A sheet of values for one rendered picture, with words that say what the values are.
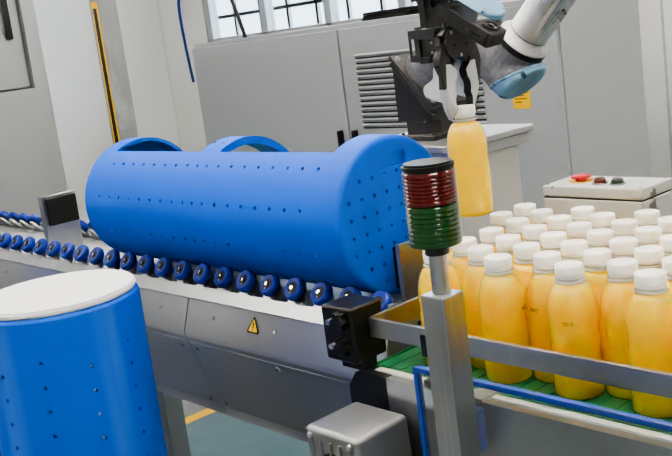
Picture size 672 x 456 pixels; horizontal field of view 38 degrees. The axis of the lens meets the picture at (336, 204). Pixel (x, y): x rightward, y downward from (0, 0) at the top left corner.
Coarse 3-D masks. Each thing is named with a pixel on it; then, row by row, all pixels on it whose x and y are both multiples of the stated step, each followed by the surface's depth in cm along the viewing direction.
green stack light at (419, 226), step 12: (456, 204) 112; (408, 216) 113; (420, 216) 111; (432, 216) 111; (444, 216) 111; (456, 216) 112; (408, 228) 114; (420, 228) 112; (432, 228) 111; (444, 228) 111; (456, 228) 112; (420, 240) 112; (432, 240) 111; (444, 240) 112; (456, 240) 112
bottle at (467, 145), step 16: (464, 128) 156; (480, 128) 157; (448, 144) 158; (464, 144) 156; (480, 144) 156; (464, 160) 156; (480, 160) 157; (464, 176) 157; (480, 176) 157; (464, 192) 157; (480, 192) 157; (464, 208) 158; (480, 208) 158
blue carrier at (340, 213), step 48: (144, 144) 234; (240, 144) 197; (384, 144) 167; (96, 192) 221; (144, 192) 205; (192, 192) 192; (240, 192) 181; (288, 192) 171; (336, 192) 162; (384, 192) 168; (144, 240) 211; (192, 240) 196; (240, 240) 183; (288, 240) 171; (336, 240) 162; (384, 240) 168; (384, 288) 169
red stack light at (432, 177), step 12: (408, 180) 112; (420, 180) 110; (432, 180) 110; (444, 180) 111; (456, 180) 113; (408, 192) 112; (420, 192) 111; (432, 192) 110; (444, 192) 111; (456, 192) 113; (408, 204) 112; (420, 204) 111; (432, 204) 111; (444, 204) 111
